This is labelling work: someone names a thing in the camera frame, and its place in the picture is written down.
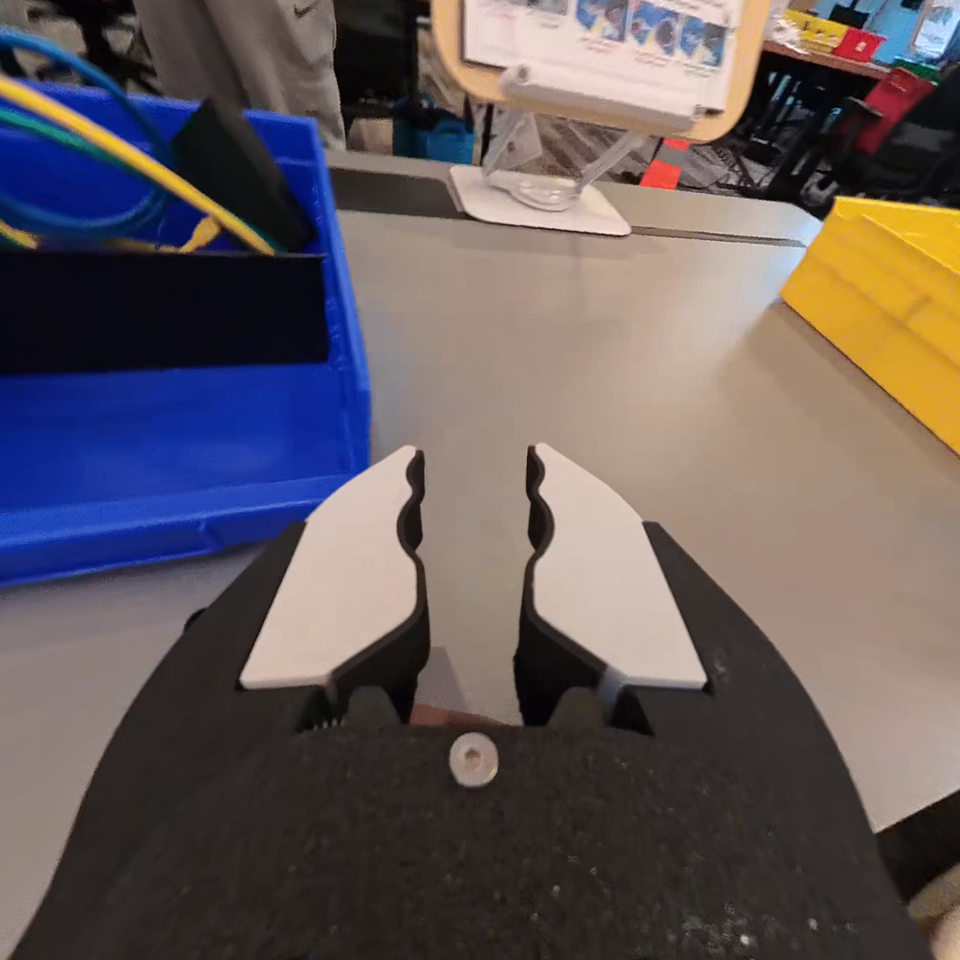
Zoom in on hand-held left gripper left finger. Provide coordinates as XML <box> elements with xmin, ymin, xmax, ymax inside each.
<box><xmin>238</xmin><ymin>446</ymin><xmax>432</xmax><ymax>691</ymax></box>

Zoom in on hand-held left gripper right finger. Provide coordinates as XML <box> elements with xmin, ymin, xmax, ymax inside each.
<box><xmin>513</xmin><ymin>442</ymin><xmax>708</xmax><ymax>695</ymax></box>

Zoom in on blue plastic bin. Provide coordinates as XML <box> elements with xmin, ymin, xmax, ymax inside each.
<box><xmin>0</xmin><ymin>82</ymin><xmax>372</xmax><ymax>588</ymax></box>

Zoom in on yellow plastic bin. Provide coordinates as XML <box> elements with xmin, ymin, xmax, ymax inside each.
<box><xmin>778</xmin><ymin>196</ymin><xmax>960</xmax><ymax>456</ymax></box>

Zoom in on black network switch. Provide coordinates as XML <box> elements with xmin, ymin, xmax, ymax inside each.
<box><xmin>172</xmin><ymin>97</ymin><xmax>316</xmax><ymax>256</ymax></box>

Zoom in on blue ethernet cable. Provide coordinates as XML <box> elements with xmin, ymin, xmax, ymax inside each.
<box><xmin>0</xmin><ymin>26</ymin><xmax>177</xmax><ymax>241</ymax></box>

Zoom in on yellow ethernet cable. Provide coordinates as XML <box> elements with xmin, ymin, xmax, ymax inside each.
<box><xmin>0</xmin><ymin>75</ymin><xmax>279</xmax><ymax>256</ymax></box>

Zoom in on green ethernet cable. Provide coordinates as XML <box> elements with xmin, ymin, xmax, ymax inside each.
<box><xmin>0</xmin><ymin>105</ymin><xmax>189</xmax><ymax>249</ymax></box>

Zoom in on black bin divider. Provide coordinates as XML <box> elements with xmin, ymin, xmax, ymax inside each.
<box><xmin>0</xmin><ymin>251</ymin><xmax>331</xmax><ymax>376</ymax></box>

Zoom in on orange striped floor tape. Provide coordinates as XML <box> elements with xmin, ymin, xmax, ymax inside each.
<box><xmin>641</xmin><ymin>138</ymin><xmax>691</xmax><ymax>190</ymax></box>

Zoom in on clear acrylic stand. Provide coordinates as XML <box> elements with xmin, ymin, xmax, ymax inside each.
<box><xmin>480</xmin><ymin>111</ymin><xmax>654</xmax><ymax>213</ymax></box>

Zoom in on blue floor container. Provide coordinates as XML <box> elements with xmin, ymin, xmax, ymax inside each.
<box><xmin>391</xmin><ymin>105</ymin><xmax>479</xmax><ymax>165</ymax></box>

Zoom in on white clip bar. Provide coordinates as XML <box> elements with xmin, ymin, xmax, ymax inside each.
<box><xmin>501</xmin><ymin>63</ymin><xmax>727</xmax><ymax>136</ymax></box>

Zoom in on wooden instruction board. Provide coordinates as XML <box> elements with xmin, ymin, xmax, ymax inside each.
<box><xmin>431</xmin><ymin>0</ymin><xmax>774</xmax><ymax>144</ymax></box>

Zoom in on red chair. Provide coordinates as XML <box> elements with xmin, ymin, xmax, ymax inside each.
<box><xmin>855</xmin><ymin>67</ymin><xmax>939</xmax><ymax>159</ymax></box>

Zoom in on wooden side table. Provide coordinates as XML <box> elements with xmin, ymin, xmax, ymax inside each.
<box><xmin>761</xmin><ymin>41</ymin><xmax>894</xmax><ymax>80</ymax></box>

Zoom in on printed instruction sheet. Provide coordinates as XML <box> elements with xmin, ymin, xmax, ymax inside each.
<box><xmin>459</xmin><ymin>0</ymin><xmax>747</xmax><ymax>114</ymax></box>

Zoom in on small yellow bin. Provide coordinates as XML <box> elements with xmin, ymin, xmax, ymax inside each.
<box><xmin>783</xmin><ymin>11</ymin><xmax>849</xmax><ymax>50</ymax></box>

